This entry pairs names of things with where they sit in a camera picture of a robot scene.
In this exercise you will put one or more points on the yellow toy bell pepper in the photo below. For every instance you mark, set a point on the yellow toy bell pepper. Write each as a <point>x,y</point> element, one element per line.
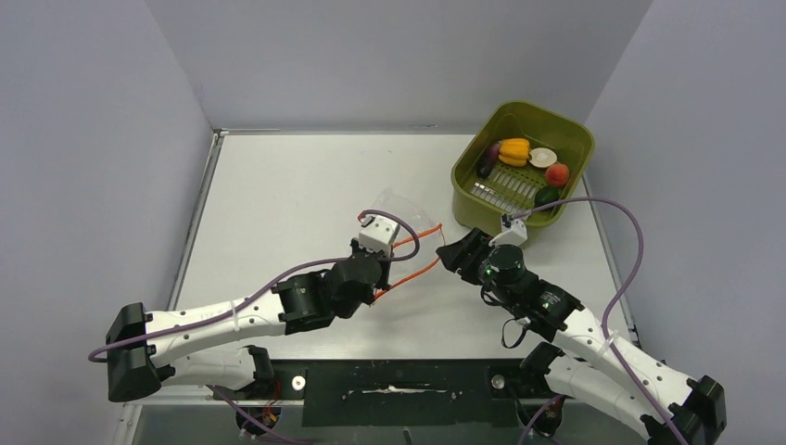
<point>515,152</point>

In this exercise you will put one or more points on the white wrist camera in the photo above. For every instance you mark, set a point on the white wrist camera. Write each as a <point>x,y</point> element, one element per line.
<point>377,234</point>
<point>513,232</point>

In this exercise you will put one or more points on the olive green plastic basket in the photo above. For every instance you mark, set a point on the olive green plastic basket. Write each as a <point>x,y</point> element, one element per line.
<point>480,202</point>

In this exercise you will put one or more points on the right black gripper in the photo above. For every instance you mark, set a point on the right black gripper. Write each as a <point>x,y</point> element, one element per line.
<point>465,253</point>

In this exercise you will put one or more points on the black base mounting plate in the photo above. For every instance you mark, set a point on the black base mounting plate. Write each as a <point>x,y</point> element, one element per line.
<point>442,392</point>

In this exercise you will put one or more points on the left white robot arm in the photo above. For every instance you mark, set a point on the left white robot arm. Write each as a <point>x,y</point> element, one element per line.
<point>209,345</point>

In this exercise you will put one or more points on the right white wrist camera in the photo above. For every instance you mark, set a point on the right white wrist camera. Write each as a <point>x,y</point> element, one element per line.
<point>513,232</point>

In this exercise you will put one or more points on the purple toy eggplant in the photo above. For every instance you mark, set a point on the purple toy eggplant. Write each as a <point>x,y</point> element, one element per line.
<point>488,160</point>

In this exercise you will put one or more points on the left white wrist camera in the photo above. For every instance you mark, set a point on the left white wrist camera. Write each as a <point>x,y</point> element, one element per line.
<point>377,234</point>

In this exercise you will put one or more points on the dark green toy avocado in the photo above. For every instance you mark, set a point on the dark green toy avocado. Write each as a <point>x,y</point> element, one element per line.
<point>546,195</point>

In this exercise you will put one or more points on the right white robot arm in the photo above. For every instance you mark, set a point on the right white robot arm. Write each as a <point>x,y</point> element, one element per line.
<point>576,359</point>

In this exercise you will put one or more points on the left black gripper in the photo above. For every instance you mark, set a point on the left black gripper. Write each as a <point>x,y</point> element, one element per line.
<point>383,283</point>

